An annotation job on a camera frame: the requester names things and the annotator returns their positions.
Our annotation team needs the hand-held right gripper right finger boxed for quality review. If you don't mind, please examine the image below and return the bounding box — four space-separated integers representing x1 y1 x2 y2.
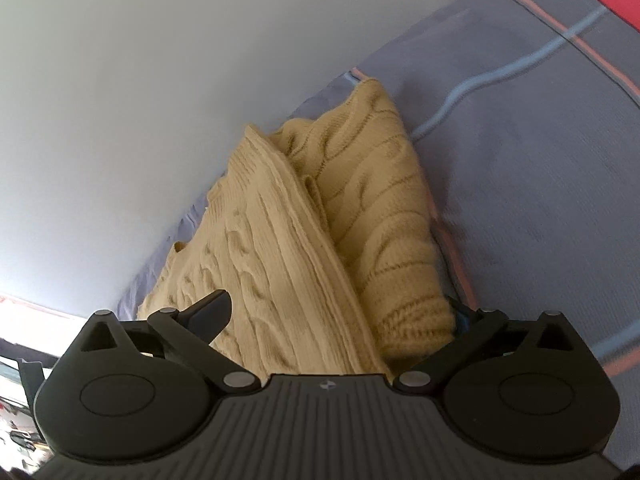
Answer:
393 296 577 395

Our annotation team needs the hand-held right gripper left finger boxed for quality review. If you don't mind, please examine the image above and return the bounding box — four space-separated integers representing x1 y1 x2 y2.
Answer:
74 289 263 395

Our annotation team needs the yellow cable-knit cardigan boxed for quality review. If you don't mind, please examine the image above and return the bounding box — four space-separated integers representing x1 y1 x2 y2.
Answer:
135 77 457 378

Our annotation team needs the blue striped bed sheet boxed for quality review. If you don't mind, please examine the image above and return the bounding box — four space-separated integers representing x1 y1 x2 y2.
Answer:
114 0 640 378

